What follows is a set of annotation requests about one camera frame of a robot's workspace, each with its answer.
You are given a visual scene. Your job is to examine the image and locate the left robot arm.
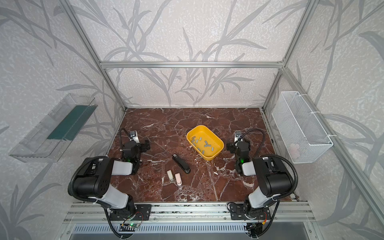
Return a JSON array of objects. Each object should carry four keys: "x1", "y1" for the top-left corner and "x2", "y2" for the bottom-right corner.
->
[{"x1": 68, "y1": 140, "x2": 151, "y2": 214}]

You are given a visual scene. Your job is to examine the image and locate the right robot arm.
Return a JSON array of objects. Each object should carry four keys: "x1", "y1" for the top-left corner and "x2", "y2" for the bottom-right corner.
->
[{"x1": 227, "y1": 141, "x2": 299, "y2": 215}]

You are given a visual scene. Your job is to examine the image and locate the staple strips in tray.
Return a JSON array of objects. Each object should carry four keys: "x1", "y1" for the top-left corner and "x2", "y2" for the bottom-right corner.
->
[{"x1": 191, "y1": 136, "x2": 215, "y2": 155}]

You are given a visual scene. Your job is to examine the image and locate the yellow plastic tray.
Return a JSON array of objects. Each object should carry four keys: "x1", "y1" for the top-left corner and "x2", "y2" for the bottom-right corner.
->
[{"x1": 186, "y1": 125, "x2": 224, "y2": 161}]

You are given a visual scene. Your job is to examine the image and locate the pink object in basket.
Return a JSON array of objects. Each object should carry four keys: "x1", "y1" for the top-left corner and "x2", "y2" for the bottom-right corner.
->
[{"x1": 289, "y1": 144, "x2": 301, "y2": 160}]

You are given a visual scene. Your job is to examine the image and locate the green circuit board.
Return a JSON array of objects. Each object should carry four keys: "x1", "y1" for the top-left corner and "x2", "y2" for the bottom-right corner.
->
[{"x1": 119, "y1": 223, "x2": 141, "y2": 232}]

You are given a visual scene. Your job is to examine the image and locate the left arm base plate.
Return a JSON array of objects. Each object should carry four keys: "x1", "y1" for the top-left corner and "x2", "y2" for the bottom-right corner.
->
[{"x1": 109, "y1": 204, "x2": 152, "y2": 221}]

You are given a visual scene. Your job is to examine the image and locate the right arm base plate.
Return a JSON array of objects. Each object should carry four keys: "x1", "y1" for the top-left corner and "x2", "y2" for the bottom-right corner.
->
[{"x1": 227, "y1": 202, "x2": 272, "y2": 222}]

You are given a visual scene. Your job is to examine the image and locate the white wire basket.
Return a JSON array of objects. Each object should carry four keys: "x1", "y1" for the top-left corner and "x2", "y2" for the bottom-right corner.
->
[{"x1": 272, "y1": 91, "x2": 333, "y2": 164}]

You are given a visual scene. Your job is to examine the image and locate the aluminium front rail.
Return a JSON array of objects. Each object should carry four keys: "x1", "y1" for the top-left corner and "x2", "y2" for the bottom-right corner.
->
[{"x1": 63, "y1": 202, "x2": 316, "y2": 224}]

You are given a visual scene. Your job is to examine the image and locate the clear plastic wall shelf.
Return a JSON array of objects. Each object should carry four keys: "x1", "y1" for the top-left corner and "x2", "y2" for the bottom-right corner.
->
[{"x1": 9, "y1": 94, "x2": 98, "y2": 163}]

